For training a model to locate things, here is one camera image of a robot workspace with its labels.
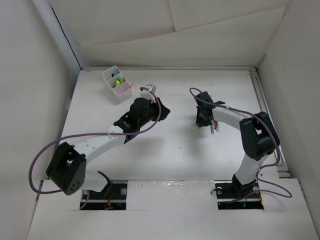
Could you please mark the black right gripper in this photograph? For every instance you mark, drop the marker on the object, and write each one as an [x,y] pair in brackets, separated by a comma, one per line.
[199,122]

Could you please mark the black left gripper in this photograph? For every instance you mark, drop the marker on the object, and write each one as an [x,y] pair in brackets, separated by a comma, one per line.
[155,106]

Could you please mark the light blue gel pen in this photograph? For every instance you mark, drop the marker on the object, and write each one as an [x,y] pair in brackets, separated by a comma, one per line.
[212,128]

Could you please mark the blue utility knife pen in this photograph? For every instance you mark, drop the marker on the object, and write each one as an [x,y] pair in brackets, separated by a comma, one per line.
[115,71]

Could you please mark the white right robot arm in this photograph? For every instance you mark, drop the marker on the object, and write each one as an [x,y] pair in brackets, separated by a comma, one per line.
[258,136]

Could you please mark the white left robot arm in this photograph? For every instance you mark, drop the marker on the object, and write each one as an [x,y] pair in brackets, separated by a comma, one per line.
[67,168]

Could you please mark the white plastic organizer container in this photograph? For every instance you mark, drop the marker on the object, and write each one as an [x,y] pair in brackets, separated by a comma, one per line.
[121,92]

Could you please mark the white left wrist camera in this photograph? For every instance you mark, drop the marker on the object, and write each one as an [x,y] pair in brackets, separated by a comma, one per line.
[148,92]

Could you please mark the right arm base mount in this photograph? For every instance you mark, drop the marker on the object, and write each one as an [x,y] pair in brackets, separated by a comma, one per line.
[232,195]

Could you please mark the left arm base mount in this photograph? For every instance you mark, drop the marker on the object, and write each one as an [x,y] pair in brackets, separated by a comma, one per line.
[113,196]

